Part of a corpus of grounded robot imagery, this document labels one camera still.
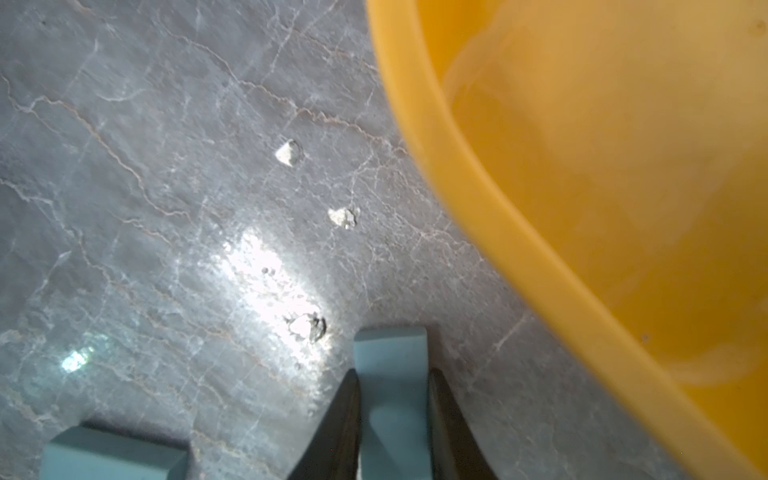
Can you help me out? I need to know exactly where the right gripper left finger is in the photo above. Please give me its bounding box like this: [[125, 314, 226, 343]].
[[288, 369, 361, 480]]

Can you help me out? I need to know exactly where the teal eraser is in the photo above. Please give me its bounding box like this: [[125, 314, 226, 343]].
[[39, 426, 189, 480], [353, 327, 433, 479]]

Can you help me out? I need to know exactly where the yellow plastic storage tray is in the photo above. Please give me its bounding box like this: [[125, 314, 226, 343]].
[[367, 1, 767, 479]]

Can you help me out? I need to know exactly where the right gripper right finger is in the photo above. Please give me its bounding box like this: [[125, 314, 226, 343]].
[[428, 368, 497, 480]]

